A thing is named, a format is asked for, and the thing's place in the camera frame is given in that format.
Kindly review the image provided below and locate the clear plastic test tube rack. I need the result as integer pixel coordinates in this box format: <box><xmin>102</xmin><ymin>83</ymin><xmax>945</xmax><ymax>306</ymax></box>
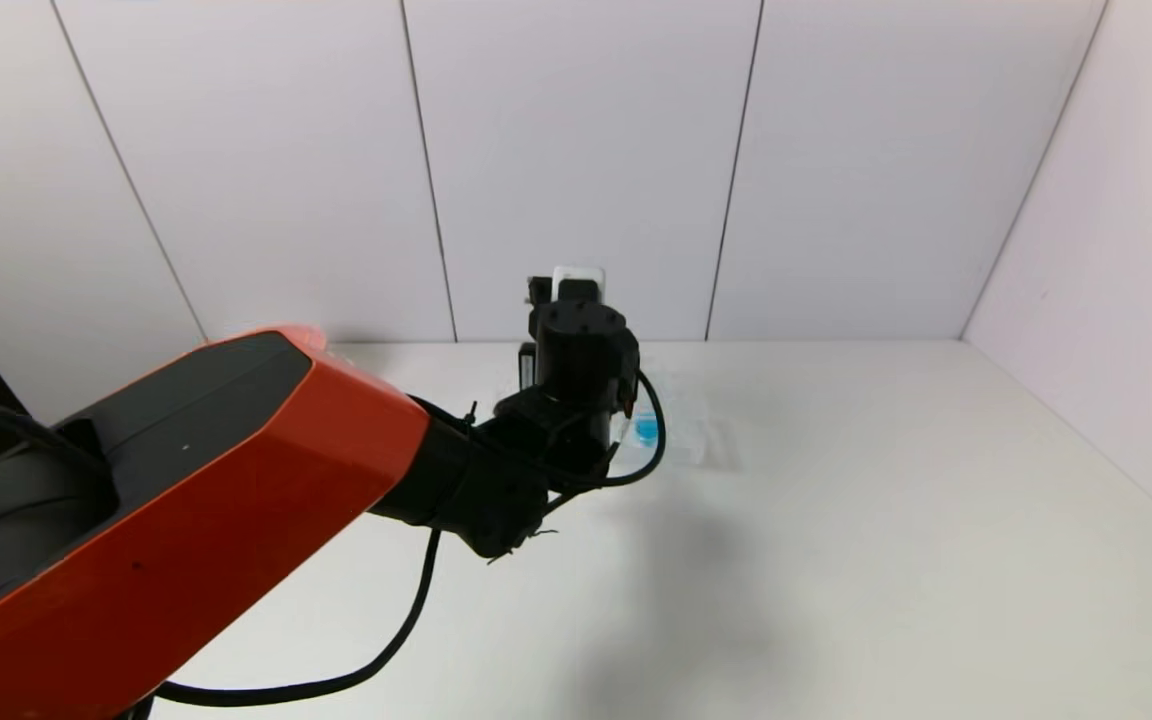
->
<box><xmin>622</xmin><ymin>368</ymin><xmax>729</xmax><ymax>471</ymax></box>

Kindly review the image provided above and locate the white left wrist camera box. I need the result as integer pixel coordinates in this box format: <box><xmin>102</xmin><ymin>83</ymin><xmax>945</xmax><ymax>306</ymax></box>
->
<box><xmin>550</xmin><ymin>264</ymin><xmax>608</xmax><ymax>307</ymax></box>

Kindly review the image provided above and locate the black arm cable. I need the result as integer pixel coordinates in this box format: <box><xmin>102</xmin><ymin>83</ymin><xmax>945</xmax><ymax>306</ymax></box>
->
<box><xmin>154</xmin><ymin>368</ymin><xmax>669</xmax><ymax>708</ymax></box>

